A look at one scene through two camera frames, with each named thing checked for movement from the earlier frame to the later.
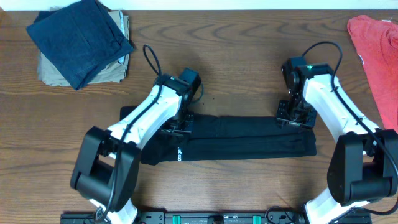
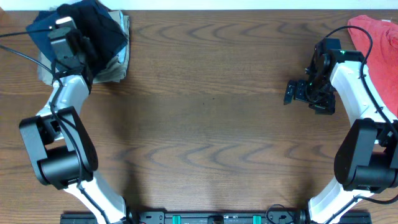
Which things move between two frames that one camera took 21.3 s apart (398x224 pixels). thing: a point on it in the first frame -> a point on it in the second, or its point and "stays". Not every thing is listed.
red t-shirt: (376, 40) stays
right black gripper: (281, 116) -> (325, 107)
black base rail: (208, 218) stays
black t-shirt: (216, 137) -> (97, 37)
